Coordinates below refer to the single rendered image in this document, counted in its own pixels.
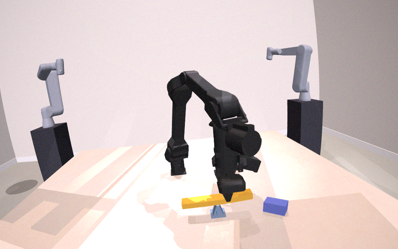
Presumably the orange bar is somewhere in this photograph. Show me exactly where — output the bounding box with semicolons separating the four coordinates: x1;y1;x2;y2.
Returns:
181;188;253;209

